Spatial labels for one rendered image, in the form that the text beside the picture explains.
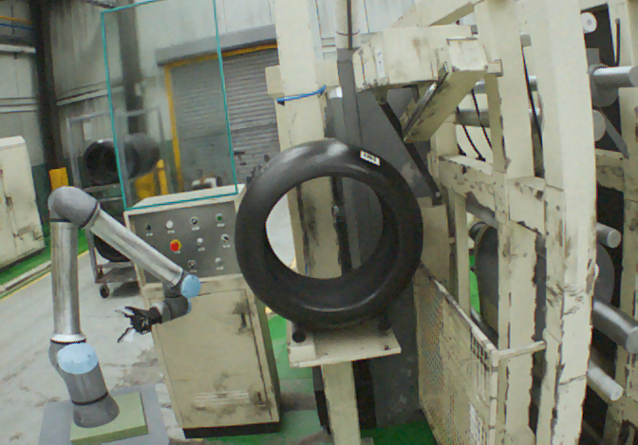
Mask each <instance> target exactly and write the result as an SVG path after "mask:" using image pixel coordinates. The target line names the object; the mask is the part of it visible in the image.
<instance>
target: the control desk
mask: <svg viewBox="0 0 638 445"><path fill-rule="evenodd" d="M237 186H238V192H239V195H229V196H223V197H216V198H209V199H202V200H196V201H189V202H182V203H176V204H169V205H163V206H157V207H150V208H143V209H136V210H131V211H126V212H124V218H125V223H126V228H127V229H128V230H129V231H131V232H132V233H134V234H135V235H136V236H137V237H138V238H139V239H141V240H142V241H144V242H145V243H146V244H148V245H149V246H150V247H152V248H153V249H154V250H156V251H158V252H159V253H160V254H162V255H163V256H164V257H166V258H167V259H169V260H170V261H171V262H173V263H174V264H176V265H177V266H180V267H181V268H182V269H184V270H185V271H187V272H188V273H190V274H191V275H195V276H196V277H197V278H198V279H199V281H200V283H201V289H200V292H199V294H198V295H197V296H196V297H194V298H190V301H191V303H192V309H191V311H190V313H189V314H187V315H185V316H183V317H179V318H177V319H175V320H172V321H170V322H167V323H164V324H153V325H152V331H151V335H152V339H153V343H154V346H155V349H156V353H157V356H158V360H159V366H160V369H161V373H162V375H163V379H164V382H165V385H166V389H167V392H168V395H169V399H170V401H171V404H172V408H173V411H174V414H175V417H176V420H177V423H178V427H179V428H182V431H183V433H184V437H185V439H191V438H210V437H226V436H251V435H263V434H273V433H280V382H279V378H278V373H277V368H276V363H275V358H274V353H273V348H272V339H271V333H270V329H269V323H268V318H267V312H266V308H265V305H264V304H263V303H262V302H261V301H260V300H259V299H258V298H257V297H256V295H255V294H254V293H253V292H252V290H251V289H250V287H249V286H248V284H247V283H246V281H245V279H244V277H243V275H242V273H241V271H240V268H239V265H238V263H237V260H236V256H235V243H234V230H235V218H236V214H237V211H238V207H239V205H240V202H241V200H242V198H243V196H244V194H245V193H246V184H239V185H237ZM134 266H135V270H136V274H137V278H138V282H139V287H140V288H141V298H142V301H143V305H144V309H145V310H149V308H150V307H151V305H152V304H155V303H158V302H161V301H163V300H165V299H164V294H163V288H162V283H161V280H160V279H158V278H157V277H156V276H154V275H153V274H151V273H150V272H148V271H147V270H145V269H144V268H142V267H141V266H139V265H138V264H136V263H135V262H134Z"/></svg>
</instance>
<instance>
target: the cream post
mask: <svg viewBox="0 0 638 445"><path fill-rule="evenodd" d="M272 6H273V14H274V22H275V30H276V38H277V45H278V53H279V61H280V68H281V76H282V84H283V87H282V89H283V91H284V97H285V98H289V97H294V96H300V95H304V94H308V93H311V92H315V91H317V90H319V85H318V78H317V71H316V63H315V56H314V49H313V41H312V34H311V27H310V14H309V6H308V0H272ZM285 107H286V114H287V122H288V129H289V137H290V144H291V147H292V146H294V145H297V144H300V143H304V142H308V141H313V140H321V139H326V138H325V130H324V123H323V115H322V107H321V100H320V93H318V94H316V95H313V96H309V97H306V98H302V99H296V100H291V101H285ZM296 193H297V201H298V208H299V215H300V222H301V229H302V236H303V243H304V250H305V256H306V264H307V271H308V277H313V278H334V277H338V276H342V269H341V261H340V252H339V245H338V237H337V229H336V221H335V213H334V206H333V198H332V190H331V182H330V176H323V177H318V178H315V179H311V180H308V181H306V182H304V183H301V184H299V185H298V186H296ZM320 366H321V369H322V375H323V382H324V388H325V394H326V401H327V407H328V419H329V426H330V431H331V438H332V445H362V443H361V435H360V426H359V418H358V409H357V400H356V392H355V384H354V376H353V367H352V361H348V362H336V363H329V364H322V365H320Z"/></svg>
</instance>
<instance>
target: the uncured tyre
mask: <svg viewBox="0 0 638 445"><path fill-rule="evenodd" d="M361 151H363V152H365V153H367V154H370V155H372V156H374V157H376V158H379V159H380V165H378V164H375V163H373V162H371V161H369V160H366V159H364V158H361ZM269 164H271V166H270V167H269V168H268V169H267V170H266V171H265V172H264V173H263V174H262V175H261V174H260V172H261V171H262V170H263V169H264V168H265V167H266V166H267V165H269ZM323 176H342V177H348V178H352V179H355V180H358V181H360V182H363V183H365V184H366V185H367V186H369V187H371V189H372V190H373V192H374V193H375V195H376V196H377V198H378V201H379V203H380V207H381V211H382V219H383V222H382V231H381V235H380V238H379V241H378V244H377V246H376V248H375V250H374V251H373V252H372V253H371V255H370V256H369V257H368V258H367V259H366V260H365V262H364V263H363V264H362V265H361V266H360V267H358V268H357V269H355V270H353V271H351V272H349V273H347V274H345V275H342V276H338V277H334V278H313V277H308V276H306V275H303V274H300V273H298V272H296V271H294V270H293V269H291V268H289V267H288V266H287V265H285V264H284V263H283V262H282V261H281V260H280V258H279V257H278V256H277V255H276V253H275V252H274V250H273V248H272V245H271V243H270V240H269V236H268V233H267V220H268V217H269V215H270V213H271V211H272V209H273V208H274V206H275V205H276V203H277V202H278V201H279V200H280V199H281V198H282V197H283V196H284V195H285V194H286V193H287V192H289V191H290V190H291V189H293V188H294V187H296V186H298V185H299V184H301V183H304V182H306V181H308V180H311V179H315V178H318V177H323ZM234 243H235V256H236V260H237V263H238V265H239V268H240V271H241V273H242V275H243V277H244V279H245V281H246V283H247V284H248V286H249V287H250V289H251V290H252V292H253V293H254V294H255V295H256V297H257V298H258V299H259V300H260V301H261V302H262V303H263V304H264V305H265V306H266V307H268V308H269V309H270V310H272V311H273V312H274V313H276V314H277V315H279V316H281V317H283V318H285V319H287V320H289V321H291V322H293V323H296V324H300V325H304V326H308V327H314V328H341V327H347V326H351V325H355V324H359V323H362V322H364V321H367V320H369V319H371V318H373V317H375V316H377V315H378V314H380V313H381V312H383V311H384V310H386V309H387V308H388V307H390V306H391V305H392V304H393V303H394V302H395V301H396V300H397V299H398V298H399V297H400V296H401V295H402V294H403V292H404V291H405V289H406V288H407V287H408V285H409V284H410V282H411V280H412V278H413V276H414V274H415V272H416V270H417V267H418V265H419V263H420V259H421V255H422V244H423V223H422V213H421V209H420V206H419V203H418V200H417V198H416V196H415V194H414V192H413V190H412V189H411V187H410V185H409V184H408V182H407V181H406V180H405V178H404V177H403V176H402V174H401V173H400V172H399V171H398V170H397V169H396V168H395V167H394V166H393V165H391V164H390V163H389V162H388V161H386V160H385V159H383V158H381V157H380V156H378V155H376V154H374V153H372V152H370V151H368V150H367V149H365V148H363V147H361V146H358V145H356V144H353V143H349V142H345V141H340V140H332V139H321V140H313V141H308V142H304V143H300V144H297V145H294V146H292V147H291V148H288V149H286V150H285V151H283V152H281V153H280V155H279V154H278V155H276V156H275V157H273V158H272V159H271V160H269V161H268V162H267V163H266V164H265V165H264V166H263V167H262V168H261V169H260V170H259V171H258V173H257V174H256V175H255V177H254V178H253V180H252V182H251V183H250V185H249V187H248V189H247V191H246V193H245V194H244V196H243V198H242V200H241V202H240V205H239V207H238V211H237V214H236V218H235V230H234Z"/></svg>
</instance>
